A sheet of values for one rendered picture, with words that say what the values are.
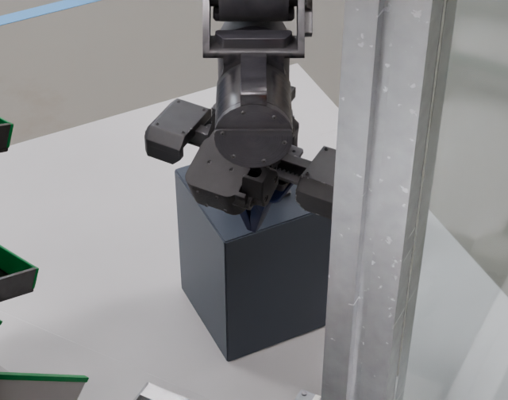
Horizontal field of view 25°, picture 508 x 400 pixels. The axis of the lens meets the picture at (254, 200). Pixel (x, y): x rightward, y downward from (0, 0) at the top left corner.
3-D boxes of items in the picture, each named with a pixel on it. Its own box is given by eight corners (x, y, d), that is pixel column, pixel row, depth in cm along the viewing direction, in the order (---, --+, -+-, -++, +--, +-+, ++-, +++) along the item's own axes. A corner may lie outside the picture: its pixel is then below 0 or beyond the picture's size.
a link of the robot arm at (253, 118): (203, -50, 87) (198, 39, 78) (311, -50, 87) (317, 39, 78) (207, 74, 95) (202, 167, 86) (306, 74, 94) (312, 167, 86)
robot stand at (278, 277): (278, 254, 153) (280, 135, 139) (329, 325, 143) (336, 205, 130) (180, 287, 148) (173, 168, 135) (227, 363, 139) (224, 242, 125)
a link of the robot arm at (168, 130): (174, 38, 99) (135, 75, 94) (375, 99, 92) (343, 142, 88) (178, 115, 104) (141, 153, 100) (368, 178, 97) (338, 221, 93)
